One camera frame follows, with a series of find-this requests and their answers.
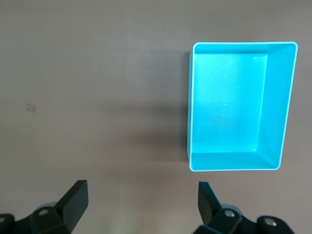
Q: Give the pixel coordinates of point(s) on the blue plastic box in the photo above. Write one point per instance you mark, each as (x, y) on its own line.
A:
(226, 102)

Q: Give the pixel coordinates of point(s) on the small square tape patch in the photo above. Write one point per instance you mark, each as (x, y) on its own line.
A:
(32, 107)

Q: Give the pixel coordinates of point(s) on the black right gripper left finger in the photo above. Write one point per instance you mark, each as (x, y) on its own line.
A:
(73, 204)

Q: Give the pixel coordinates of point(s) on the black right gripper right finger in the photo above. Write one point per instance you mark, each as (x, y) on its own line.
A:
(209, 207)

